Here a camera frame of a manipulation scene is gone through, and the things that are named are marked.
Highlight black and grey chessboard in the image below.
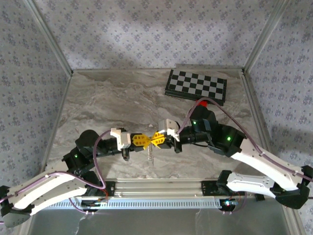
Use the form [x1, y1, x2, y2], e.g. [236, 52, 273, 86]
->
[164, 69, 227, 107]

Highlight grey metal sheet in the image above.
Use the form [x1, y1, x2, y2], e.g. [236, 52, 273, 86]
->
[23, 207, 298, 235]

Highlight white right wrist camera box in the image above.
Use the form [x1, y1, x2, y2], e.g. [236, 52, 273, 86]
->
[157, 118, 180, 143]

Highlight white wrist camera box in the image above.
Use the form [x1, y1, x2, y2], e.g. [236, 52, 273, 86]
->
[157, 118, 180, 143]
[110, 127, 133, 151]

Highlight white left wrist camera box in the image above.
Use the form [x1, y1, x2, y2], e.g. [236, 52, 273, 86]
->
[110, 127, 133, 151]

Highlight aluminium frame rail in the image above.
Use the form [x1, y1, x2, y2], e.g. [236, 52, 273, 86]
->
[34, 72, 74, 181]
[241, 70, 269, 154]
[72, 68, 245, 73]

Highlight wide aluminium base rail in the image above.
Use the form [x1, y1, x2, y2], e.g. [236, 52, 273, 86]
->
[28, 178, 279, 198]

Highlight white slotted cable duct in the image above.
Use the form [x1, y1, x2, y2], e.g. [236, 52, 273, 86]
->
[50, 197, 224, 210]

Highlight aluminium frame post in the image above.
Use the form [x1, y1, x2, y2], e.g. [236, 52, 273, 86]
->
[242, 0, 293, 73]

